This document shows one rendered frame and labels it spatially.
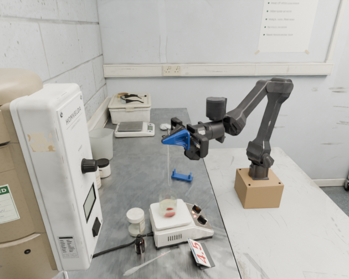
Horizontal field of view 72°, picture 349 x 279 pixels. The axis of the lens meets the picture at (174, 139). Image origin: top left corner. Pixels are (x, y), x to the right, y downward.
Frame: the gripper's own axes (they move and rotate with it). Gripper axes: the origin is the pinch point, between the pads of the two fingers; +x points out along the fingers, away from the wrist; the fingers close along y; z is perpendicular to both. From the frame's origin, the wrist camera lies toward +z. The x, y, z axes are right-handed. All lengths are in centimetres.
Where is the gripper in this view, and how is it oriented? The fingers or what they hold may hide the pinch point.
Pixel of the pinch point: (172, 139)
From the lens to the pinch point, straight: 71.2
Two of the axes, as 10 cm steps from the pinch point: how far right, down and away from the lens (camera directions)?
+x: -8.8, 2.1, -4.2
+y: -4.7, -3.9, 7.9
